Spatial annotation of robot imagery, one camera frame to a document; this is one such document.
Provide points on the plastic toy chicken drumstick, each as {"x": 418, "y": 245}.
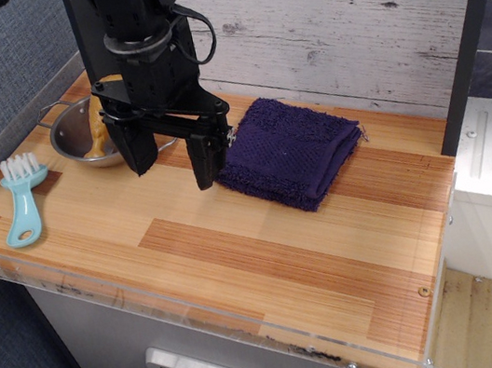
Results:
{"x": 102, "y": 144}

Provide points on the left black frame post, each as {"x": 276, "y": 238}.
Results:
{"x": 89, "y": 34}

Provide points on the purple cloth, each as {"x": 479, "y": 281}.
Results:
{"x": 288, "y": 154}

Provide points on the black frame post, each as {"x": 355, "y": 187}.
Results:
{"x": 89, "y": 34}
{"x": 475, "y": 12}

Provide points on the clear acrylic table edge guard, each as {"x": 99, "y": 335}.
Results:
{"x": 104, "y": 324}

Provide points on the small metal colander bowl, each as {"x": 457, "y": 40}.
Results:
{"x": 71, "y": 137}

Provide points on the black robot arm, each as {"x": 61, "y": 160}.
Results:
{"x": 139, "y": 30}

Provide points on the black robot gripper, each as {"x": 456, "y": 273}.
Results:
{"x": 163, "y": 97}

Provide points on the light blue scrub brush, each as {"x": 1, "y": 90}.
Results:
{"x": 21, "y": 174}

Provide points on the right black frame post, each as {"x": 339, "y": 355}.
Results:
{"x": 475, "y": 12}

